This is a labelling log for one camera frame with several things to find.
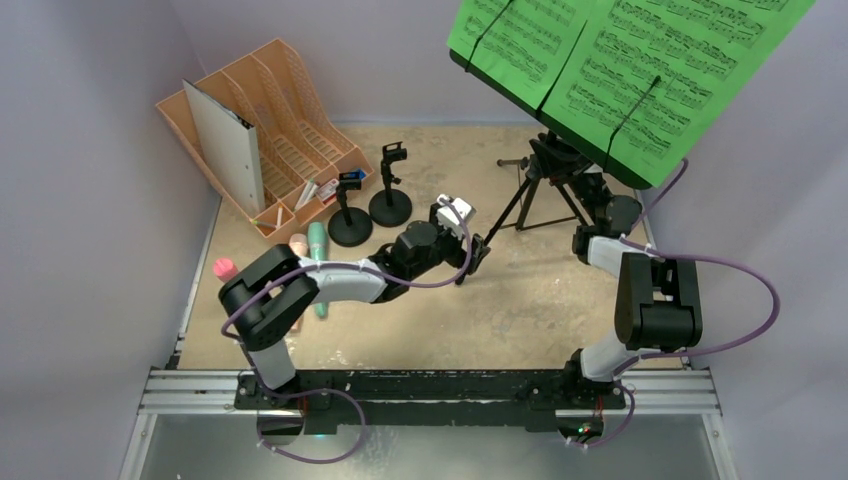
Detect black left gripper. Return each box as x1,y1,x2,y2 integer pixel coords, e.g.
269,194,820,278
408,205,488,281

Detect black tripod music stand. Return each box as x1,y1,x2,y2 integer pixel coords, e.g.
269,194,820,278
449,0,664,286

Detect black mic stand with green mic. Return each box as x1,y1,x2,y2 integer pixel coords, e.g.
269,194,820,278
368,141,412,227

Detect black mic stand for pink mic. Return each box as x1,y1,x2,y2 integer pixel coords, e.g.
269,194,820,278
327,171,373,247

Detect mint green toy microphone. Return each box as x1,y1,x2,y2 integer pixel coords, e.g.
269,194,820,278
307,221,331,320

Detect pink toy microphone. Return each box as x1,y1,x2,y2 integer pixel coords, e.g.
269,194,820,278
288,233,309,332

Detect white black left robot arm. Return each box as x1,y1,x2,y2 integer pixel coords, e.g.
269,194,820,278
218,195,486,409

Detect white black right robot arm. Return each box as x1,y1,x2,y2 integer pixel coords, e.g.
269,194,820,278
530,132,703,407

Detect green sheet music paper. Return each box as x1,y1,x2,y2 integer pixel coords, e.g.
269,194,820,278
447,0,810,189

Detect red white staples box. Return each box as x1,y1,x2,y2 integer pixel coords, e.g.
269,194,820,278
315,179,339,204

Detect green capped marker middle slot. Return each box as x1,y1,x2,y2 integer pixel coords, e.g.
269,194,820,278
294,179,317,211

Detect orange plastic file organizer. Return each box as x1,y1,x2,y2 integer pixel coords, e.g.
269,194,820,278
196,38,376,245

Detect pink capped bottle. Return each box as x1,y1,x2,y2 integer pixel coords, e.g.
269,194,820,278
213,257,240,283

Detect grey binder folder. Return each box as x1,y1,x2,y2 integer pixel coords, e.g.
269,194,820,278
182,79,266,217

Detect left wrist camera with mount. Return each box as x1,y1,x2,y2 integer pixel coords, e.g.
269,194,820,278
436,194,476,240

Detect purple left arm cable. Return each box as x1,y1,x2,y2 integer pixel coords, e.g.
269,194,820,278
220,198,474,405

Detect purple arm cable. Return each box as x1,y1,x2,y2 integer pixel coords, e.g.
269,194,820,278
616,157,782,372
220,198,474,405

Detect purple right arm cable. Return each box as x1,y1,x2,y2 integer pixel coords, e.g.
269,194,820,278
616,157,782,372

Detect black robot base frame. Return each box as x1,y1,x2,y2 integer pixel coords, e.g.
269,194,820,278
234,361,627,438

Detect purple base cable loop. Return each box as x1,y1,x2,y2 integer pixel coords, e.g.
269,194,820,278
256,387,369,465

